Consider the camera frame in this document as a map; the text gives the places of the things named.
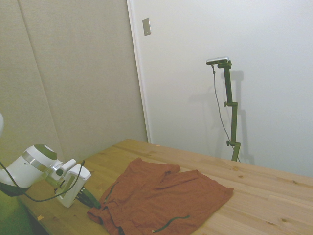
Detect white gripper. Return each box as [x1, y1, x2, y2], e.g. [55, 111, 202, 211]
[54, 164, 101, 209]

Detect rust red shorts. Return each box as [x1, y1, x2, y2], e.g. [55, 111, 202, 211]
[87, 157, 234, 235]

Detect white door frame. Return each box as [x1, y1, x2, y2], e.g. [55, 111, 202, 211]
[126, 0, 153, 144]

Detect dark olive camera stand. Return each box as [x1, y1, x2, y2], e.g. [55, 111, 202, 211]
[217, 60, 242, 162]

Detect grey camera cable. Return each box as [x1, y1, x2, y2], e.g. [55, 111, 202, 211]
[211, 64, 233, 144]

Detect grey wall plate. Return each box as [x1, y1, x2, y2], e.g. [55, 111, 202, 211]
[142, 17, 153, 37]

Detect silver grey camera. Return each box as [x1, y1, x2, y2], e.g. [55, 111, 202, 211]
[206, 56, 230, 66]

